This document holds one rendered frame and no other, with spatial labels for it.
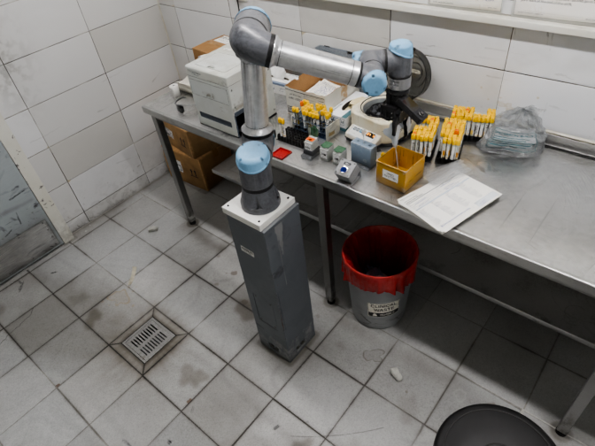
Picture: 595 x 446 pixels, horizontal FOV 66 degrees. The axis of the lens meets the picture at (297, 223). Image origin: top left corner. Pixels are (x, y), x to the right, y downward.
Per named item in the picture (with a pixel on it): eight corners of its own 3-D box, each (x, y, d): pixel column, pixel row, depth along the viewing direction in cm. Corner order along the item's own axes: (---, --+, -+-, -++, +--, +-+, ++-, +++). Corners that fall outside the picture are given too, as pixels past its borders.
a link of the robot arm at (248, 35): (227, 26, 125) (395, 72, 132) (233, 13, 133) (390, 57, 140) (221, 65, 132) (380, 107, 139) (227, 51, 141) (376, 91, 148)
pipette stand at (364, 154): (349, 163, 189) (348, 142, 183) (359, 156, 193) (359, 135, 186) (367, 172, 184) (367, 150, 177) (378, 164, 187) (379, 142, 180)
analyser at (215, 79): (199, 123, 227) (183, 65, 207) (237, 100, 242) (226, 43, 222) (243, 140, 211) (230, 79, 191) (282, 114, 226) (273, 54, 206)
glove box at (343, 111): (327, 126, 213) (326, 107, 207) (356, 103, 226) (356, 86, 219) (349, 133, 207) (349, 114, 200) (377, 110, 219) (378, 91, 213)
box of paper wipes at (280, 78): (257, 88, 250) (253, 66, 242) (270, 79, 256) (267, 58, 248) (290, 96, 239) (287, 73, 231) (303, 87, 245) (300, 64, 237)
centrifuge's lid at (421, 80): (388, 42, 197) (399, 38, 201) (382, 97, 212) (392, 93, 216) (429, 53, 184) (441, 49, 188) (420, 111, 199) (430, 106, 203)
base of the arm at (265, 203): (256, 220, 164) (251, 199, 158) (233, 202, 173) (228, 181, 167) (289, 202, 170) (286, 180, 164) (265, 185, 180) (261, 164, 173)
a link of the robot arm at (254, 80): (241, 170, 170) (227, 17, 134) (245, 149, 181) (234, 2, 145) (273, 171, 170) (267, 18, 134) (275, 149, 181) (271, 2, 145)
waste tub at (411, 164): (374, 181, 179) (375, 160, 172) (395, 165, 185) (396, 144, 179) (404, 194, 171) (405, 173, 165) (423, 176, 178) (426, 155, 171)
